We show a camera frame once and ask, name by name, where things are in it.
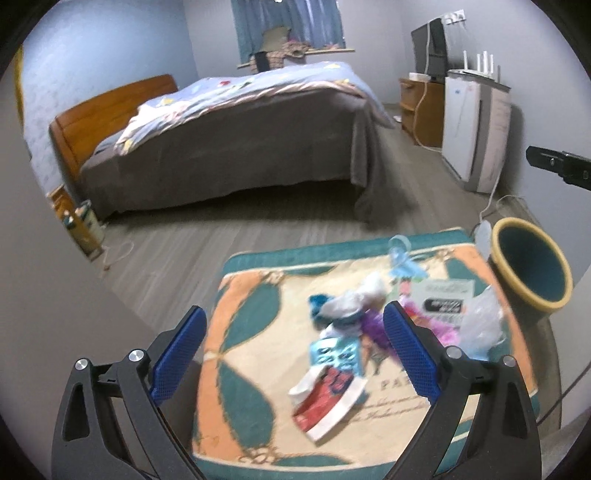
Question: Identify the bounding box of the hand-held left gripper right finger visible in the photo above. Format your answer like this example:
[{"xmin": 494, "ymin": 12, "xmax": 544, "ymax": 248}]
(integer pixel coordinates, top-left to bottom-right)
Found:
[{"xmin": 383, "ymin": 301, "xmax": 543, "ymax": 480}]

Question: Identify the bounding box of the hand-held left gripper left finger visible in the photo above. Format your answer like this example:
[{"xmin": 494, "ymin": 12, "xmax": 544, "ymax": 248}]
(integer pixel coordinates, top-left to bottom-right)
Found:
[{"xmin": 51, "ymin": 305, "xmax": 208, "ymax": 480}]

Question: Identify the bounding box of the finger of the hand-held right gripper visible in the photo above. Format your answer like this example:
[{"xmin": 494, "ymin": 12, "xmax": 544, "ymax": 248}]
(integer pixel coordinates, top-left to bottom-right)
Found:
[{"xmin": 526, "ymin": 145, "xmax": 591, "ymax": 190}]

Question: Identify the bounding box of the pink wrapper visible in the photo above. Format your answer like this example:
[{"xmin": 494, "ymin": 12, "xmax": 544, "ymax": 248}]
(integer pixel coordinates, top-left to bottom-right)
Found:
[{"xmin": 401, "ymin": 300, "xmax": 460, "ymax": 347}]

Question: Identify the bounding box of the green and white box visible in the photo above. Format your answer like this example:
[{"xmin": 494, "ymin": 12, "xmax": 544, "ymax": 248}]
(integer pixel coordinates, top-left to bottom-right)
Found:
[{"xmin": 399, "ymin": 278, "xmax": 476, "ymax": 329}]

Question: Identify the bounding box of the light blue patterned packet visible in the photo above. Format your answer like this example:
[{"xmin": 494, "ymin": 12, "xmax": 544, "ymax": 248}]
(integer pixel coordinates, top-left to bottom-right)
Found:
[{"xmin": 308, "ymin": 337, "xmax": 365, "ymax": 374}]

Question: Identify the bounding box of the clear plastic bag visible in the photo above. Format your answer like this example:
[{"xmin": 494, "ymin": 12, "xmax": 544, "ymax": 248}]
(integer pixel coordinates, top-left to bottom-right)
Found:
[{"xmin": 459, "ymin": 285, "xmax": 507, "ymax": 361}]

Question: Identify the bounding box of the white tissue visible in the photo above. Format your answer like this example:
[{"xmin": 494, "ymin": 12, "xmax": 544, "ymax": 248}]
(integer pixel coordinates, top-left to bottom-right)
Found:
[{"xmin": 318, "ymin": 272, "xmax": 389, "ymax": 340}]

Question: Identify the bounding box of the light blue plastic hanger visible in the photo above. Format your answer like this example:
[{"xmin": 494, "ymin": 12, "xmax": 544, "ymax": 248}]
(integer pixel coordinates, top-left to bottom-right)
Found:
[{"xmin": 388, "ymin": 235, "xmax": 428, "ymax": 280}]

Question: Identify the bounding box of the red and white packet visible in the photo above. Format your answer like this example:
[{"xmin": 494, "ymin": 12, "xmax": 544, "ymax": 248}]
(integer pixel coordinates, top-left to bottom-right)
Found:
[{"xmin": 288, "ymin": 364, "xmax": 368, "ymax": 445}]

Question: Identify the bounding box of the teal knitted cloth piece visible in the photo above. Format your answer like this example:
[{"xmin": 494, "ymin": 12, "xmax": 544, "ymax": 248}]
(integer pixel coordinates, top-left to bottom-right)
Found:
[{"xmin": 308, "ymin": 294, "xmax": 331, "ymax": 320}]

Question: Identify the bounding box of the yellow-rimmed teal waste bin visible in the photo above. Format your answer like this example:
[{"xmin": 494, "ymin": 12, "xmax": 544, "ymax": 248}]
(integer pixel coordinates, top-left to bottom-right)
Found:
[{"xmin": 489, "ymin": 218, "xmax": 574, "ymax": 324}]

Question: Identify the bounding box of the printed teal and orange mat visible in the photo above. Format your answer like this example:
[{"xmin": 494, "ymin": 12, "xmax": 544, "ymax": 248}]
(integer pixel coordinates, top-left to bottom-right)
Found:
[{"xmin": 191, "ymin": 227, "xmax": 541, "ymax": 467}]

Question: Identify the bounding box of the white air purifier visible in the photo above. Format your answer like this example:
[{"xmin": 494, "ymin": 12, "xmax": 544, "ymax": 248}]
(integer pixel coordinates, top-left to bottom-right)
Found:
[{"xmin": 441, "ymin": 69, "xmax": 512, "ymax": 193}]

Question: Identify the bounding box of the white power adapter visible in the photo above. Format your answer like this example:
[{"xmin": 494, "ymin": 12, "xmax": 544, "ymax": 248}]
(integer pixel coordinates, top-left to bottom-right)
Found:
[{"xmin": 473, "ymin": 220, "xmax": 494, "ymax": 257}]

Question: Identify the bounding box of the white router with antennas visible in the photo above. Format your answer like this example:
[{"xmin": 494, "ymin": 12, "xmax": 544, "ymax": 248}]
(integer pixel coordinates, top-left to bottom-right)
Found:
[{"xmin": 455, "ymin": 50, "xmax": 503, "ymax": 83}]

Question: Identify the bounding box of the wooden cabinet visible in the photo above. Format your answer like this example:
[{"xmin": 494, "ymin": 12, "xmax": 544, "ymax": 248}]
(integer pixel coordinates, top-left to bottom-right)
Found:
[{"xmin": 398, "ymin": 78, "xmax": 445, "ymax": 147}]

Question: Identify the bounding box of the black flat screen monitor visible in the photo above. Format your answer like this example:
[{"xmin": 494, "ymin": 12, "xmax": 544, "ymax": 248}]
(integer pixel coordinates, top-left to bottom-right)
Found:
[{"xmin": 411, "ymin": 17, "xmax": 448, "ymax": 78}]

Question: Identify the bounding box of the wooden nightstand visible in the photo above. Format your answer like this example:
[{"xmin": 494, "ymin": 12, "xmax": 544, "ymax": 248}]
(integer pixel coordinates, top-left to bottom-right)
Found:
[{"xmin": 46, "ymin": 184, "xmax": 78, "ymax": 219}]

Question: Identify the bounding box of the bed with grey cover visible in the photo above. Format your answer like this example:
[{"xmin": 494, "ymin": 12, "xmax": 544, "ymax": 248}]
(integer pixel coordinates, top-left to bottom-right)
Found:
[{"xmin": 76, "ymin": 83, "xmax": 400, "ymax": 227}]

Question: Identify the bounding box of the wooden window sill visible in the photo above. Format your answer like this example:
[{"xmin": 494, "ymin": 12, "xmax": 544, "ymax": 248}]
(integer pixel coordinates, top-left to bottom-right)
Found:
[{"xmin": 237, "ymin": 47, "xmax": 356, "ymax": 70}]

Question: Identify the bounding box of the wooden bed headboard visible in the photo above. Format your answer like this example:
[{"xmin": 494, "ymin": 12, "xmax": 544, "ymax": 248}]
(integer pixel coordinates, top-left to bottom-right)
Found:
[{"xmin": 48, "ymin": 74, "xmax": 178, "ymax": 197}]

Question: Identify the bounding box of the blue floral quilt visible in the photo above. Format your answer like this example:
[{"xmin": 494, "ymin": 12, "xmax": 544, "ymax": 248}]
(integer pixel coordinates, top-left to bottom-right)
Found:
[{"xmin": 113, "ymin": 61, "xmax": 398, "ymax": 155}]

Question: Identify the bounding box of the blue curtain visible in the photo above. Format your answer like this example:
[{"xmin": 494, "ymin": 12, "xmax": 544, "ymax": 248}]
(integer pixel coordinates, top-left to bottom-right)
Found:
[{"xmin": 230, "ymin": 0, "xmax": 346, "ymax": 63}]

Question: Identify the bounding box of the pile of clothes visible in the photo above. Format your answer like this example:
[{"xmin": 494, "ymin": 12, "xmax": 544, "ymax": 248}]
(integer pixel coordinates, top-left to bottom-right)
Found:
[{"xmin": 262, "ymin": 25, "xmax": 311, "ymax": 60}]

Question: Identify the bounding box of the white floor cable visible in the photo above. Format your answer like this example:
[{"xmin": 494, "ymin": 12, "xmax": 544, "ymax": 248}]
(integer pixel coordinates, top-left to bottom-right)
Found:
[{"xmin": 470, "ymin": 173, "xmax": 532, "ymax": 232}]

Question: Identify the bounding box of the beige floor cord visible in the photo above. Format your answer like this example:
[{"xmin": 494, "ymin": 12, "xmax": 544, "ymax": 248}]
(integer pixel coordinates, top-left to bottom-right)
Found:
[{"xmin": 100, "ymin": 239, "xmax": 136, "ymax": 271}]

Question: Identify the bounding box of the white monitor cable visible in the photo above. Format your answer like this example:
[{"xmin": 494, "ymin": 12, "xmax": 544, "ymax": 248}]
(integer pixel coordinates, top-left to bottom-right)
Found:
[{"xmin": 412, "ymin": 21, "xmax": 445, "ymax": 149}]

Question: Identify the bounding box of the black cable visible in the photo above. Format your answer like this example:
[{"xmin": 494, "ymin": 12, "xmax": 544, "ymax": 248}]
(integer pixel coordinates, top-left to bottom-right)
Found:
[{"xmin": 537, "ymin": 367, "xmax": 579, "ymax": 426}]

